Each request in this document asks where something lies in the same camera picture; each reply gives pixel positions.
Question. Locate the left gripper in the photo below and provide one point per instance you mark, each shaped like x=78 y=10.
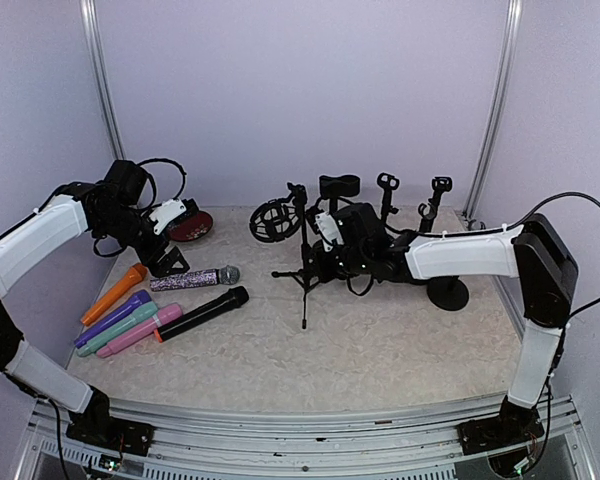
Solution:
x=159 y=267

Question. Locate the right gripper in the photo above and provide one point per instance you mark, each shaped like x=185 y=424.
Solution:
x=321 y=271

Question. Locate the orange microphone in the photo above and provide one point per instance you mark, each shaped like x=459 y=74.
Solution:
x=134 y=275

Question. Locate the purple microphone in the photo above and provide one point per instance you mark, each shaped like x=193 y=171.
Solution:
x=136 y=300

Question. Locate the pink microphone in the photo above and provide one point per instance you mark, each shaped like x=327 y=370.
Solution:
x=162 y=317

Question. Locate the teal microphone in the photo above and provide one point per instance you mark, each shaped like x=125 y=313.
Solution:
x=136 y=317

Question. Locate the silver rhinestone microphone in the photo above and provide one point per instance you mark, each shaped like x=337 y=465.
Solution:
x=228 y=275

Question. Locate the black tripod mic stand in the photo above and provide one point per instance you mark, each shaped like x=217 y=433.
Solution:
x=278 y=220

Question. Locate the black tall microphone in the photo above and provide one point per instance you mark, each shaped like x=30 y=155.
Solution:
x=233 y=299

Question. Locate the black round-base stand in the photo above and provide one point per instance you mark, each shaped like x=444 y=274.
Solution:
x=440 y=185

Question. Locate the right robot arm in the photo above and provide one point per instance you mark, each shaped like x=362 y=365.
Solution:
x=354 y=241

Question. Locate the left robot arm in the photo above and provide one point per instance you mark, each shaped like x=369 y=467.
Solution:
x=106 y=209

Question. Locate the dark red floral plate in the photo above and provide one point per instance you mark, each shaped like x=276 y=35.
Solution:
x=190 y=227

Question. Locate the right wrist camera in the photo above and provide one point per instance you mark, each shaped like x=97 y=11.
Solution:
x=327 y=230

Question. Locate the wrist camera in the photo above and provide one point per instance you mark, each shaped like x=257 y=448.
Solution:
x=169 y=211
x=327 y=230

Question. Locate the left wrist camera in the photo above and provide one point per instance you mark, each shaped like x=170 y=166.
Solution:
x=169 y=211

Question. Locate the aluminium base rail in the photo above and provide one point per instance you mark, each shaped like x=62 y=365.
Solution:
x=412 y=443

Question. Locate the left metal frame post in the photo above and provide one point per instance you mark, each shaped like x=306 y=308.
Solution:
x=89 y=15

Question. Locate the metal frame post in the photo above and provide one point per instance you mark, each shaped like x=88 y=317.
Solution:
x=89 y=15
x=496 y=110

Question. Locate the right metal frame post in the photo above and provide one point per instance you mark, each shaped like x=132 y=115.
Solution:
x=496 y=110

